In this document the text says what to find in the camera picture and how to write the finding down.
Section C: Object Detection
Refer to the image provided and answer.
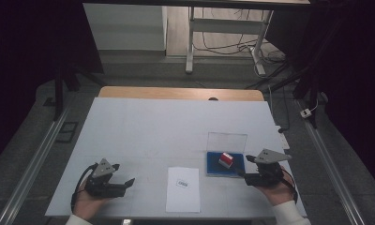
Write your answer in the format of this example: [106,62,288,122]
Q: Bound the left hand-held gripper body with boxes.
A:
[84,157,128,199]

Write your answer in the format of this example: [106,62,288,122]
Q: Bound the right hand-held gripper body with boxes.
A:
[244,148,293,188]

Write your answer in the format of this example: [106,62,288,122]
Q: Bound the red stamp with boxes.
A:
[217,152,235,170]

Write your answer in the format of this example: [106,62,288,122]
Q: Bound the blue ink pad box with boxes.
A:
[205,131,248,178]

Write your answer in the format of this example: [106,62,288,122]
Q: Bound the white paper sheet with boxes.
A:
[165,166,202,214]

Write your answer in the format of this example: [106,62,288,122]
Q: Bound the person's right hand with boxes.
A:
[254,168,298,207]

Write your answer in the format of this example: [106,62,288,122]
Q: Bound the person's left hand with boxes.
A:
[71,184,113,221]

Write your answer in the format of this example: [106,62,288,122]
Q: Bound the white table cover board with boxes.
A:
[44,97,308,219]

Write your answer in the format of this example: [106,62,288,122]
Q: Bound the black metal stand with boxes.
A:
[245,59,322,129]
[52,62,106,122]

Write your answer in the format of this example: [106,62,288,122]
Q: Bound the dark curtain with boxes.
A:
[265,0,375,195]
[0,0,104,170]

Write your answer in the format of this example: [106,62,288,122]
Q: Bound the white cabinet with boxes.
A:
[82,3,168,52]

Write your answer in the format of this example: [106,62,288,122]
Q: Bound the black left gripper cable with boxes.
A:
[69,162,98,213]

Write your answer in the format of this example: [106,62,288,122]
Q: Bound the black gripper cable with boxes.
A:
[280,168,299,204]
[69,162,98,213]

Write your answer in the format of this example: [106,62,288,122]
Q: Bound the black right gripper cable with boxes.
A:
[280,168,299,204]

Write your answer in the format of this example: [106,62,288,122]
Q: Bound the black floor frame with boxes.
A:
[54,121,80,144]

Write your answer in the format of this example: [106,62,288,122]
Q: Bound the aluminium rail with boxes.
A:
[295,99,367,225]
[0,107,71,225]

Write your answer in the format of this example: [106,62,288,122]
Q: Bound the black floor cables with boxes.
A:
[193,7,287,65]

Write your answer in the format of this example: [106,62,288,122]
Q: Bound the white desk frame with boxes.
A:
[185,6,275,76]

